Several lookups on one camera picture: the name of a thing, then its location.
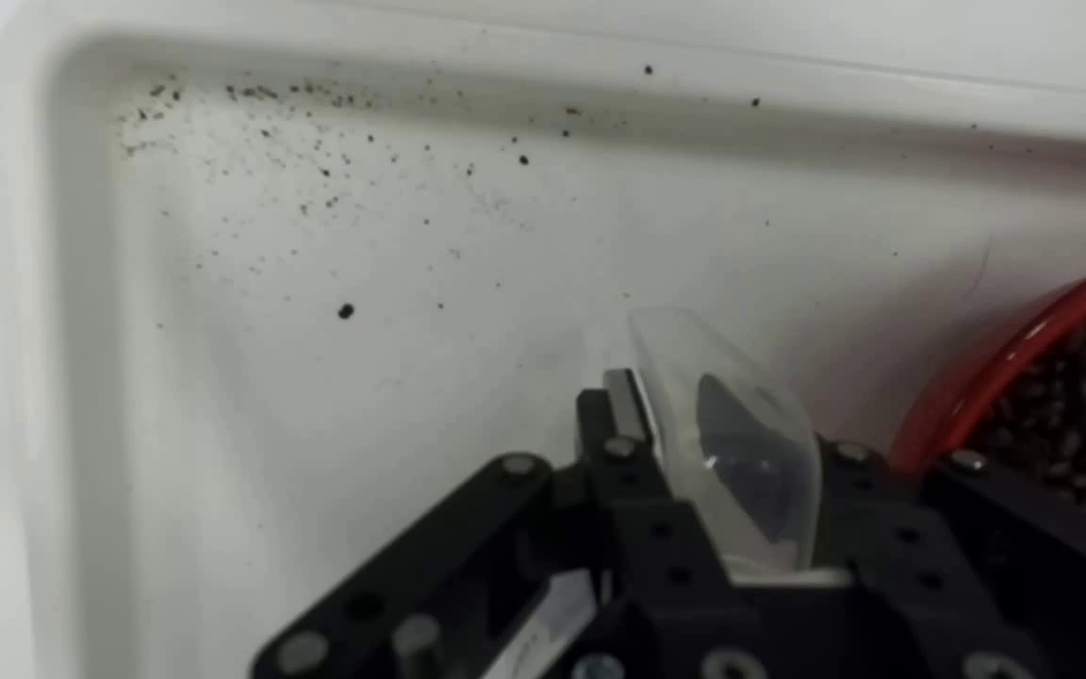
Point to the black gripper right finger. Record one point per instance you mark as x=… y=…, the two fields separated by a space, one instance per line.
x=1008 y=579

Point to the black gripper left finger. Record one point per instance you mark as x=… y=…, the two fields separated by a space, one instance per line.
x=625 y=530

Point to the clear plastic measuring cup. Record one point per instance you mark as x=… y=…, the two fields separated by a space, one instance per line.
x=744 y=441

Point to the red bowl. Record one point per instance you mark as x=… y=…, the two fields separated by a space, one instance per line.
x=1008 y=361

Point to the white plastic tray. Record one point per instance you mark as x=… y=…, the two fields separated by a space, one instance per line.
x=378 y=380

